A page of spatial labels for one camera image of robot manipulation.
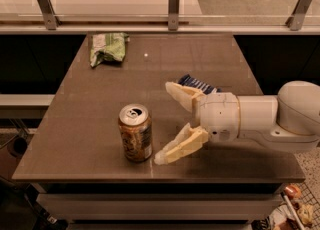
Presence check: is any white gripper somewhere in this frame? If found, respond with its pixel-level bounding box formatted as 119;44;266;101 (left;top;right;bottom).
154;82;240;165

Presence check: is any orange soda can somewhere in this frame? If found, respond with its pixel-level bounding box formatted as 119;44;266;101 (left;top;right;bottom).
118;104;153;162

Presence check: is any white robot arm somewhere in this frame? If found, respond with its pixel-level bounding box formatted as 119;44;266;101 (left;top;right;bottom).
154;81;320;165

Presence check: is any green jalapeno chip bag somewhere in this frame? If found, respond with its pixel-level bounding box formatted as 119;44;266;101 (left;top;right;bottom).
90;32;130;68

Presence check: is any blue snack bar wrapper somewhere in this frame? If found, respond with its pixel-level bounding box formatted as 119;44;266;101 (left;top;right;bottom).
178;74;220;95

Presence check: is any grey drawer front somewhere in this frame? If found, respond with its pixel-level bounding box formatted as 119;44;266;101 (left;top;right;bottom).
37;194;282;221

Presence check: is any dark round bin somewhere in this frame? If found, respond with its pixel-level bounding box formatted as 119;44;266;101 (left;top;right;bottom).
7;137;28;158

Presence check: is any middle metal railing bracket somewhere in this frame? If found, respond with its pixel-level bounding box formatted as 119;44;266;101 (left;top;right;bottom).
168;0;180;31

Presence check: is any metal railing bracket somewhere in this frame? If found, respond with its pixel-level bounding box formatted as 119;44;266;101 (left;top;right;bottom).
37;0;59;30
285;0;312;31
168;0;180;31

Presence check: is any right metal railing bracket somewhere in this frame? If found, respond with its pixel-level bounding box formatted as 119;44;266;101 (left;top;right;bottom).
285;0;312;31

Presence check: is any wire basket with snacks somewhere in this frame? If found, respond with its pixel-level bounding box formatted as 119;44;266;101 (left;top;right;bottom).
266;183;320;230

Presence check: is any left metal railing bracket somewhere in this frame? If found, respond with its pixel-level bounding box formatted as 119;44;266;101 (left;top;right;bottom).
37;0;59;30

